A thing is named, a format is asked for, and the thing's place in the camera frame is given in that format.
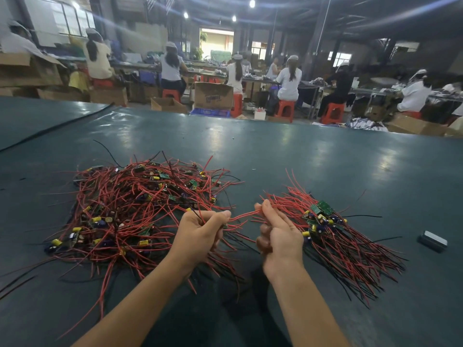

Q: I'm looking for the person's left hand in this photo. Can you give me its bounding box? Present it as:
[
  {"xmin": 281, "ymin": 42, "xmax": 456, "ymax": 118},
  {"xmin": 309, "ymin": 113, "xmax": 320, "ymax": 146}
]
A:
[{"xmin": 168, "ymin": 209, "xmax": 233, "ymax": 275}]

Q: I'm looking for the person's right hand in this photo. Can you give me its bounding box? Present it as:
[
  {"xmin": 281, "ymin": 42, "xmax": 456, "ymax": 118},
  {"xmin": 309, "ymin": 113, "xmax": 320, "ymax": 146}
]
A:
[{"xmin": 254, "ymin": 199, "xmax": 306, "ymax": 282}]

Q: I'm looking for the red wire with yellow connector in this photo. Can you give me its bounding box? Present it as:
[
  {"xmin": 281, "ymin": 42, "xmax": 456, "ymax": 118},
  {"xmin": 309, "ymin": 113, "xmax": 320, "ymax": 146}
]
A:
[{"xmin": 188, "ymin": 206, "xmax": 263, "ymax": 225}]

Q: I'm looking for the sorted bundle of wired boards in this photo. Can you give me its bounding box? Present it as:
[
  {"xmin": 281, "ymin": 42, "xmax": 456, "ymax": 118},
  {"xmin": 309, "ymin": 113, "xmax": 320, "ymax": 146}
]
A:
[{"xmin": 253, "ymin": 170, "xmax": 408, "ymax": 304}]

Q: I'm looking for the pile of red-wired boards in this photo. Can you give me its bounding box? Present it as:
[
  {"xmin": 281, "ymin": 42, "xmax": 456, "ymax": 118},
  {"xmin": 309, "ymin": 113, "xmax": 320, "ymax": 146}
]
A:
[{"xmin": 0, "ymin": 155, "xmax": 250, "ymax": 337}]

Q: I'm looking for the person's right forearm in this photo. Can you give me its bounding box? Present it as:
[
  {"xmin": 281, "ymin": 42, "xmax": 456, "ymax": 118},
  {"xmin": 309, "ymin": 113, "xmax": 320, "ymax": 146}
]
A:
[{"xmin": 269, "ymin": 269, "xmax": 352, "ymax": 347}]

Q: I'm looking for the person's left forearm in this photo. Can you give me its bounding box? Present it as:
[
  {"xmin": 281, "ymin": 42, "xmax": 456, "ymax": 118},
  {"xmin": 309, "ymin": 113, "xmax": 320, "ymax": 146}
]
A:
[{"xmin": 72, "ymin": 260, "xmax": 191, "ymax": 347}]

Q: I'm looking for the dark green table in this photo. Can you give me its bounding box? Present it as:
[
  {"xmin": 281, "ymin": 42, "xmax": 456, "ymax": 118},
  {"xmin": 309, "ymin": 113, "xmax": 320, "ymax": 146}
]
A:
[{"xmin": 0, "ymin": 96, "xmax": 463, "ymax": 347}]

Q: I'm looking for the blue plastic crate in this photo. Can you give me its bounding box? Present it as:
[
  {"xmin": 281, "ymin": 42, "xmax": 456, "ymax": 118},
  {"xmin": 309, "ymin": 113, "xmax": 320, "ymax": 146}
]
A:
[{"xmin": 190, "ymin": 107, "xmax": 232, "ymax": 118}]

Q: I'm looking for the heap of black white items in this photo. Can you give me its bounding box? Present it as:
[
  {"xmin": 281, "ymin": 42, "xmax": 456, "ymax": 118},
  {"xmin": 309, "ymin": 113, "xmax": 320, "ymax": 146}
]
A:
[{"xmin": 348, "ymin": 118, "xmax": 390, "ymax": 132}]

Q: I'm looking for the small black grey block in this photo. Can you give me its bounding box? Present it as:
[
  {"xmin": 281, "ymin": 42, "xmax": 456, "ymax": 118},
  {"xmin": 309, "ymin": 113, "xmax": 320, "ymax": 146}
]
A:
[{"xmin": 417, "ymin": 229, "xmax": 449, "ymax": 253}]

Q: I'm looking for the yellow sack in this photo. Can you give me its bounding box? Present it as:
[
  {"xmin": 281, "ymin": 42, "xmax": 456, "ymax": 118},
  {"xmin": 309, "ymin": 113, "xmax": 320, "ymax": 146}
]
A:
[{"xmin": 68, "ymin": 71, "xmax": 91, "ymax": 92}]

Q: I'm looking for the large open cardboard box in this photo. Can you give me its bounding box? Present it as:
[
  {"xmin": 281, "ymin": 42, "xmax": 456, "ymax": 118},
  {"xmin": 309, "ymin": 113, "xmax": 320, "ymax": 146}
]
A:
[{"xmin": 0, "ymin": 53, "xmax": 65, "ymax": 87}]

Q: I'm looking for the grid window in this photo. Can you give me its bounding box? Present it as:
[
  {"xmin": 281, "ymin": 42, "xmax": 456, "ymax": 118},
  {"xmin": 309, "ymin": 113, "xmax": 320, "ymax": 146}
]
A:
[{"xmin": 51, "ymin": 0, "xmax": 96, "ymax": 37}]

